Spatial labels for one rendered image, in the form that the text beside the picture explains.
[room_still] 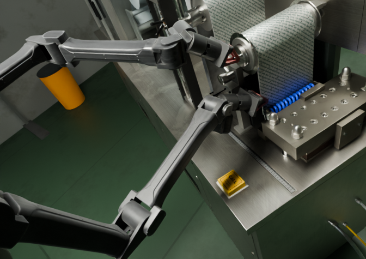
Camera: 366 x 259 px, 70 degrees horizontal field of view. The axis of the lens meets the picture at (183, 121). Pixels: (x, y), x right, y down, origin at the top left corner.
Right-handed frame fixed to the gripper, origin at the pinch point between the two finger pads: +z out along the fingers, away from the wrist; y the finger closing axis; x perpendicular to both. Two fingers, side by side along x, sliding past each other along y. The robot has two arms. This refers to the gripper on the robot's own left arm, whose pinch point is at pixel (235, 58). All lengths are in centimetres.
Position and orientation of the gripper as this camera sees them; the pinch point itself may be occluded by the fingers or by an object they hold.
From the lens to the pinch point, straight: 87.9
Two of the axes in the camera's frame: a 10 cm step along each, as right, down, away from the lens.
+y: 4.6, 5.3, -7.1
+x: 3.9, -8.4, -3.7
